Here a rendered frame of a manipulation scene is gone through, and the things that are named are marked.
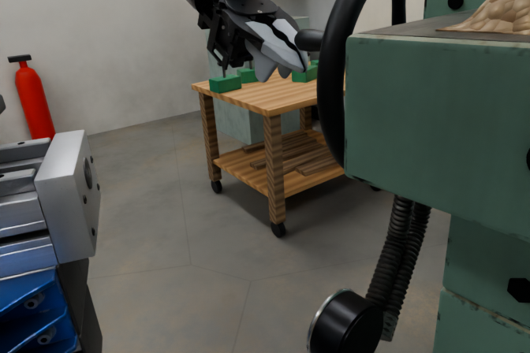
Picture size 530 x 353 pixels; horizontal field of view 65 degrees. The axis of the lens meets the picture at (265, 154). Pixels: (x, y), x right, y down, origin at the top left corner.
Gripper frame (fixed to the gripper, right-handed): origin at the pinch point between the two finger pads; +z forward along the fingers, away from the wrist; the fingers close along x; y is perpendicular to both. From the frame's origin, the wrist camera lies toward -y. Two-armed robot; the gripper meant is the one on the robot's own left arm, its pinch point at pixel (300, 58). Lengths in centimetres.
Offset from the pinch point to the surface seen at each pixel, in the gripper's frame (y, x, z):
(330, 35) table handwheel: -5.9, 1.9, 4.2
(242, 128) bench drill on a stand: 140, -101, -111
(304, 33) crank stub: -3.2, 0.4, -0.3
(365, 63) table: -16.9, 20.4, 20.7
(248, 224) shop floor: 113, -49, -36
